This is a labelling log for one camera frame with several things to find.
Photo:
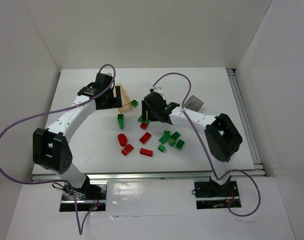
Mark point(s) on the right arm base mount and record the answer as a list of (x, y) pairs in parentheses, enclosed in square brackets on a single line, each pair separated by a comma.
[(207, 197)]

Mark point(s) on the smoky grey container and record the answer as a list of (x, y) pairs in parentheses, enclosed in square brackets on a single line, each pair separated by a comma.
[(193, 103)]

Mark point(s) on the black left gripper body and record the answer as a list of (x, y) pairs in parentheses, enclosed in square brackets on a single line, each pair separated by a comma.
[(118, 96)]

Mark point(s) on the red long flat brick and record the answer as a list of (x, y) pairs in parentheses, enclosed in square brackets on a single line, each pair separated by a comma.
[(146, 152)]

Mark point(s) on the aluminium rail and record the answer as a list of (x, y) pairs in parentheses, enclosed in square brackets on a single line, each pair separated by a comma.
[(142, 176), (244, 117)]

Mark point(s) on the aluminium rail right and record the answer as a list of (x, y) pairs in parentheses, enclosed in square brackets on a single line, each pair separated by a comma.
[(244, 117)]

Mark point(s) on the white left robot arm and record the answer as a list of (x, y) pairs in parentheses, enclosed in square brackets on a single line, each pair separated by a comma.
[(51, 149)]

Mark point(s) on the green square brick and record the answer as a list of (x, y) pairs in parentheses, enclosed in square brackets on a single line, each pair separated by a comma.
[(179, 145)]

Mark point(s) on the green yellow printed brick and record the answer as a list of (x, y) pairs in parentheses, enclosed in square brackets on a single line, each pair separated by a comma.
[(171, 142)]

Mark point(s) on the long green sloped brick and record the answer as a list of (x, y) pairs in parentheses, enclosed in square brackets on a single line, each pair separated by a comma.
[(120, 119)]

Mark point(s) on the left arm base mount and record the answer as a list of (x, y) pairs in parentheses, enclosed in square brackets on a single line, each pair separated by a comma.
[(96, 200)]

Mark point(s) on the small green brick bottom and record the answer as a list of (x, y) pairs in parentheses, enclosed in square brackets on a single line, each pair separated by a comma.
[(161, 148)]

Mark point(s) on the red rounded brick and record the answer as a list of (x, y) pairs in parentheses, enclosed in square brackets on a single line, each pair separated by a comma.
[(122, 139)]

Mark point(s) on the aluminium rail front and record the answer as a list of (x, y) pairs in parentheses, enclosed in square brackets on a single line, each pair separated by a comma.
[(142, 176)]

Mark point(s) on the small red brick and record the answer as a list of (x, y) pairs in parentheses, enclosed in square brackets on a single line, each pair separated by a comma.
[(144, 125)]

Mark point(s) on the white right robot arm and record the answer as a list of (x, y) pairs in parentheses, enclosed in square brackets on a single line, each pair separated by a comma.
[(218, 135)]

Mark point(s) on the red square brick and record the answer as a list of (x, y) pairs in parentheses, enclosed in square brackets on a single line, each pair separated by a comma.
[(145, 138)]

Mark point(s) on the small green brick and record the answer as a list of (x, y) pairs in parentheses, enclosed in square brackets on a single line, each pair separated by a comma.
[(134, 103), (161, 148)]

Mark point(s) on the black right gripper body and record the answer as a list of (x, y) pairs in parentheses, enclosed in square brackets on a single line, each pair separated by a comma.
[(144, 113)]

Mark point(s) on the small green brick near orange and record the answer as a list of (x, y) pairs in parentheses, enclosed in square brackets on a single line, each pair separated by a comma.
[(134, 103)]

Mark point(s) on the red sloped brick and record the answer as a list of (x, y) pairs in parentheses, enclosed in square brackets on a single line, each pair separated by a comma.
[(127, 150)]

